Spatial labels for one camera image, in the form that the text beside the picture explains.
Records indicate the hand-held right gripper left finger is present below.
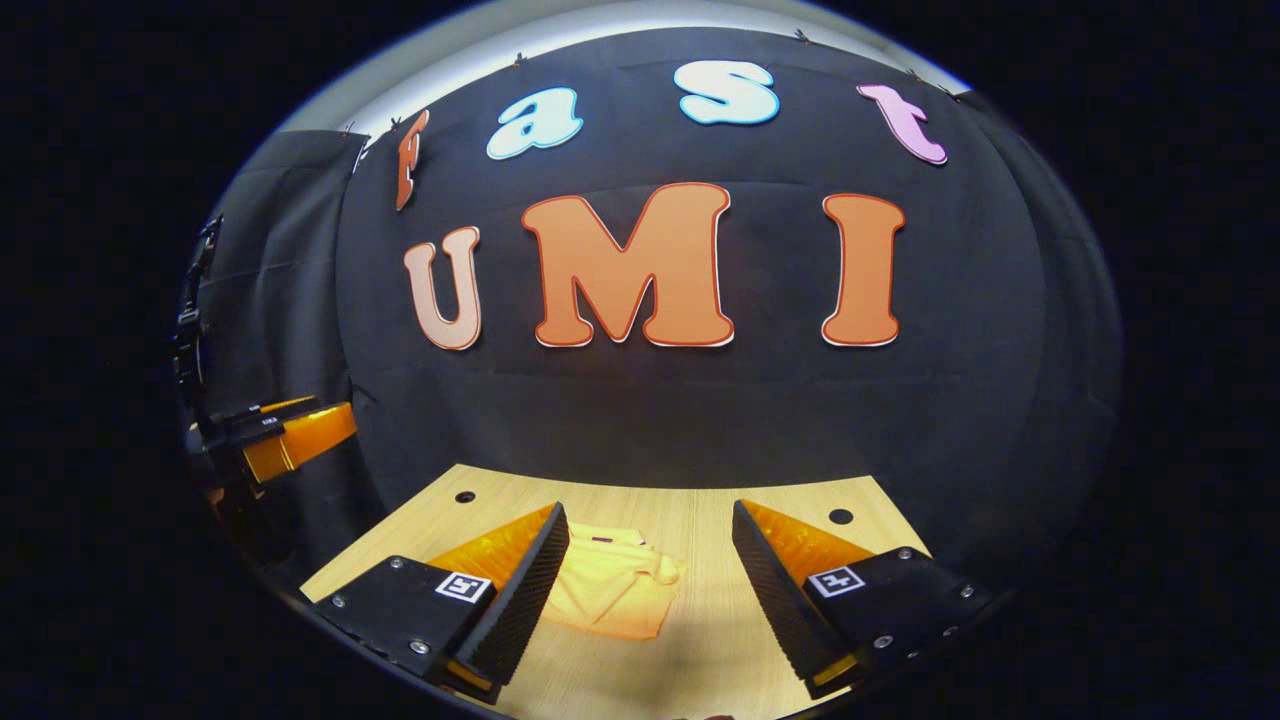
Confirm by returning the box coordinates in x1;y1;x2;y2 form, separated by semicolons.
310;501;571;704

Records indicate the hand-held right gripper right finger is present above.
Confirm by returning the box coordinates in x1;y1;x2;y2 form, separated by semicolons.
732;499;996;699

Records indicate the orange T-shirt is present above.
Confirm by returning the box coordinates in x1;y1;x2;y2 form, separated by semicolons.
540;523;688;641

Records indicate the black backdrop cloth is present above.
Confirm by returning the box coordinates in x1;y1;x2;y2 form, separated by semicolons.
175;25;1126;601

